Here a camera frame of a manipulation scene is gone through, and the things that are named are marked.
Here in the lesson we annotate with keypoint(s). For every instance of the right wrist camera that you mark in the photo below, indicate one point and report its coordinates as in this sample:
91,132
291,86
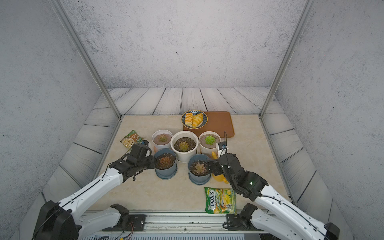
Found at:
222,148

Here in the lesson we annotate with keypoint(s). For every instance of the large white pot dark soil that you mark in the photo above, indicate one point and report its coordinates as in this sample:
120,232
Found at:
185,145

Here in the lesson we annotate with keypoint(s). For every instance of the green Fox's candy bag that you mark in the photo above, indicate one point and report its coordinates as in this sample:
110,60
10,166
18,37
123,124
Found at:
220,201

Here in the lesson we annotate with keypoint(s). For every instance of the yellow watering can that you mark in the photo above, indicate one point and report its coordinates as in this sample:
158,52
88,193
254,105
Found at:
219,178

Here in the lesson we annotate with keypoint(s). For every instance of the right aluminium frame post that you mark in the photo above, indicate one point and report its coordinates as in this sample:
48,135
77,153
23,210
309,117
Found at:
309,5

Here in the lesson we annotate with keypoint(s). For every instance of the left aluminium frame post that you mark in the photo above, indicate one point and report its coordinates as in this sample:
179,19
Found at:
69,28

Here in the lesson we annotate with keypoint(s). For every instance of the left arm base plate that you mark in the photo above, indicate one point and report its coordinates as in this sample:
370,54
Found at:
135,222

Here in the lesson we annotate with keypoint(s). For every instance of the striped bread roll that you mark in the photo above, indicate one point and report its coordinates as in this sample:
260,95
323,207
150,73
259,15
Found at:
197,120
189,120

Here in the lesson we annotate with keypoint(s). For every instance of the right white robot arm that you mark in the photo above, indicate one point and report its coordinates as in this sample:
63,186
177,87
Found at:
269,211

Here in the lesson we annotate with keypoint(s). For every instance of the white pot pink-green succulent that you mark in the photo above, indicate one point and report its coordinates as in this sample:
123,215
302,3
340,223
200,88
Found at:
162,140

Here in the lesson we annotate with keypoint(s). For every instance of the front aluminium rail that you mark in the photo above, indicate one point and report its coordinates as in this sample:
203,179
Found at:
178,225

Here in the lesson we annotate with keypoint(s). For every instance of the brown wooden tray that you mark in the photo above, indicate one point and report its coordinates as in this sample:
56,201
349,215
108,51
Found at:
218,122

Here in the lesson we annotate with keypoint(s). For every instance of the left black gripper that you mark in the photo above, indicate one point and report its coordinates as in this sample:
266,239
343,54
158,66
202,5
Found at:
152,159

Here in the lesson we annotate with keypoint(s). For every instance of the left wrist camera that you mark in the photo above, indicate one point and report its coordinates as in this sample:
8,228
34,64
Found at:
147,144

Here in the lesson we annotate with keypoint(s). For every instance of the aluminium frame post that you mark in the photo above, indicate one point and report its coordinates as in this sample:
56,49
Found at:
69,28
309,5

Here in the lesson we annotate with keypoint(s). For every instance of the left striped bread roll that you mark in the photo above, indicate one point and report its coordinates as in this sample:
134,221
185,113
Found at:
189,120

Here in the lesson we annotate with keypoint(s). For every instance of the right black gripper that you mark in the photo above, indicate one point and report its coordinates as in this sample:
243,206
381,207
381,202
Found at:
217,164

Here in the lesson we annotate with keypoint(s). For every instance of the blue pot pink succulent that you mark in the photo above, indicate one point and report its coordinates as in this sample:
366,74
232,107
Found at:
199,172

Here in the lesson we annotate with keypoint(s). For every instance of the blue patterned plate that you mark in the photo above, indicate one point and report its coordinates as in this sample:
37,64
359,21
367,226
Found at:
194,113

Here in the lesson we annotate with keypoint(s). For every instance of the blue pot red succulent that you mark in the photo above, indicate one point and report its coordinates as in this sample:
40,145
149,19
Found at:
165,164

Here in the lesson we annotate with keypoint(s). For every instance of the right striped bread roll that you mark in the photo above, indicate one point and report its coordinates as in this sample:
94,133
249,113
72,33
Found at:
197,120

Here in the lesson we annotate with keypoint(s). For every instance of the green soup packet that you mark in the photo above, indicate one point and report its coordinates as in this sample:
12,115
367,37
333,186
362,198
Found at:
130,139

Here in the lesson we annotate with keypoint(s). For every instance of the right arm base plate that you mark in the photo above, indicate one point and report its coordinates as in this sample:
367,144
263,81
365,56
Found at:
238,223

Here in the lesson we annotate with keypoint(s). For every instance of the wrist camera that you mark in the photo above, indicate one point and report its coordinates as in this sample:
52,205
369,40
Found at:
222,148
147,144

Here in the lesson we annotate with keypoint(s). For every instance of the white pot bright green succulent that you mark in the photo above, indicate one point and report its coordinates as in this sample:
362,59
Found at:
208,143

